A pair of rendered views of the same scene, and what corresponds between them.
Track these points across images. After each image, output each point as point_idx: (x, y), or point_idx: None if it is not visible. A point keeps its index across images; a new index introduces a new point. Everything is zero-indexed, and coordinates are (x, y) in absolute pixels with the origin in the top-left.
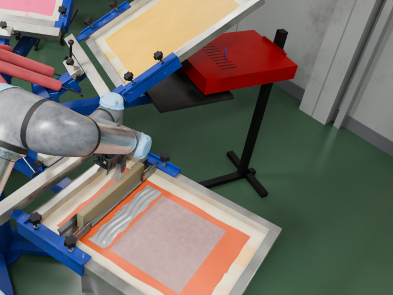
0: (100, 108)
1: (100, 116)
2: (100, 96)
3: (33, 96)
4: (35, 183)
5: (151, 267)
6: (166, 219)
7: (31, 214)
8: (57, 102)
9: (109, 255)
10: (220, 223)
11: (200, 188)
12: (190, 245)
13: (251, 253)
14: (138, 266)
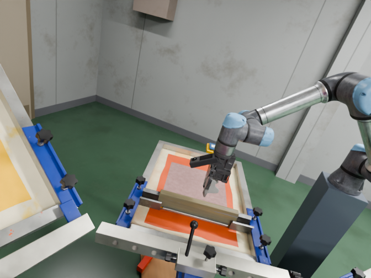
0: (248, 124)
1: (255, 124)
2: (90, 230)
3: (360, 74)
4: (238, 263)
5: (220, 187)
6: (183, 187)
7: (267, 241)
8: (345, 73)
9: (230, 207)
10: (167, 164)
11: (149, 169)
12: (193, 174)
13: (179, 153)
14: (224, 193)
